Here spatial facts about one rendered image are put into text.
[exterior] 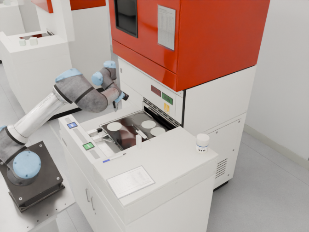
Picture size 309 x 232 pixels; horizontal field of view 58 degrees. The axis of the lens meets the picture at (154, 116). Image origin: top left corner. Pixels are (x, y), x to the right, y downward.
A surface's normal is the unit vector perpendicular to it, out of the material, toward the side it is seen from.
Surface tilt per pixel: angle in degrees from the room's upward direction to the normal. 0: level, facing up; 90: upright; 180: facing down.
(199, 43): 90
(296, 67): 90
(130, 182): 0
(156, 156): 0
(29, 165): 52
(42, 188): 45
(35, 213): 0
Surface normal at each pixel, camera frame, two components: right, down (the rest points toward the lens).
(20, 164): 0.56, -0.22
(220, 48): 0.57, 0.45
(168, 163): 0.00, -0.84
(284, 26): -0.82, 0.32
